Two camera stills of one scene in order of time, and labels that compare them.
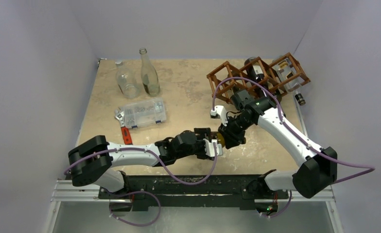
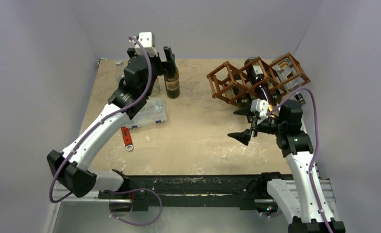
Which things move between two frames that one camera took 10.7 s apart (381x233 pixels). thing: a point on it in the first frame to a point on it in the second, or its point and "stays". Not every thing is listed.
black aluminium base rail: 140,192 stays
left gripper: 203,134 to 161,64
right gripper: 228,135 to 254,124
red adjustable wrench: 126,133 stays
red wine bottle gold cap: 256,76 stays
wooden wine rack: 280,75 stays
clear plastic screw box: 145,113 stays
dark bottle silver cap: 220,139 to 172,82
